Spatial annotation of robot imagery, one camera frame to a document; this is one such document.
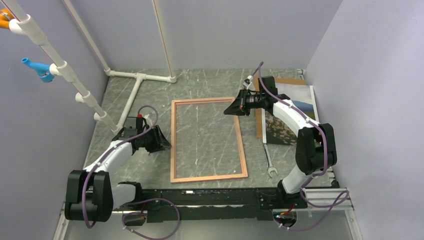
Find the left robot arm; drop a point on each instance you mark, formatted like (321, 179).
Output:
(90, 196)

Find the white PVC pipe stand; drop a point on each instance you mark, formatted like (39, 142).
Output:
(23, 24)

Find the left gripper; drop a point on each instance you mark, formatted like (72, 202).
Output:
(160, 142)

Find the blue pipe fitting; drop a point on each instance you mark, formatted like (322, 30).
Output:
(42, 70)

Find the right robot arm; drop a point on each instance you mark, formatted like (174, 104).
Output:
(315, 143)

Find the brown backing board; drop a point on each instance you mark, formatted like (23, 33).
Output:
(258, 112)

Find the aluminium rail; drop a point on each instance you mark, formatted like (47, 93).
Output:
(329, 216)

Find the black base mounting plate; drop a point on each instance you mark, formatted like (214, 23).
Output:
(213, 204)

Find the orange pipe fitting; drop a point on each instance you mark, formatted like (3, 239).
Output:
(5, 18)

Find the silver wrench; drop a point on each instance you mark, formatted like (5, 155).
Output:
(271, 169)

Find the landscape photo print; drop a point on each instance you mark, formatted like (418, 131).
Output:
(275, 131)

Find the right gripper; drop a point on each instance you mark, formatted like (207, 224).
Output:
(238, 106)

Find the wooden picture frame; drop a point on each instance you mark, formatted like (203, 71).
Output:
(173, 151)

